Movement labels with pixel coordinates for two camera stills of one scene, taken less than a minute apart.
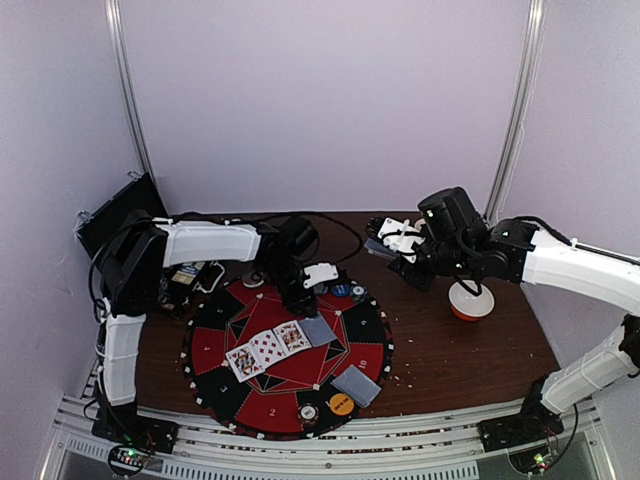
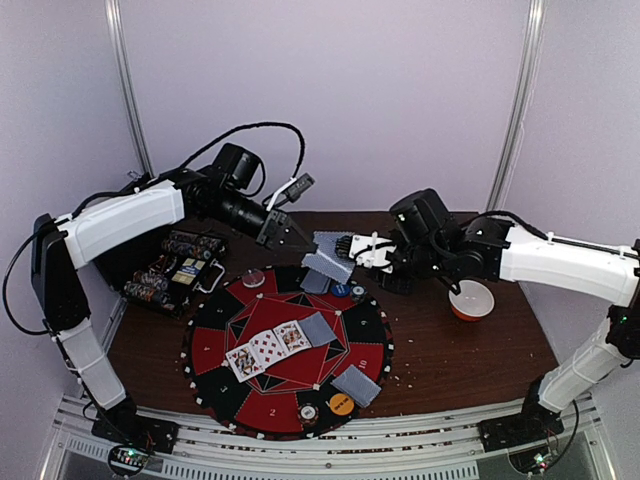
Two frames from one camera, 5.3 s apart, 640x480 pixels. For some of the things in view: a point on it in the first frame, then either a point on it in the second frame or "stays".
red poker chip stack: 308,413 stays
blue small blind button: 341,290 stays
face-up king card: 245,363 stays
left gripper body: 293,302 → 264,238
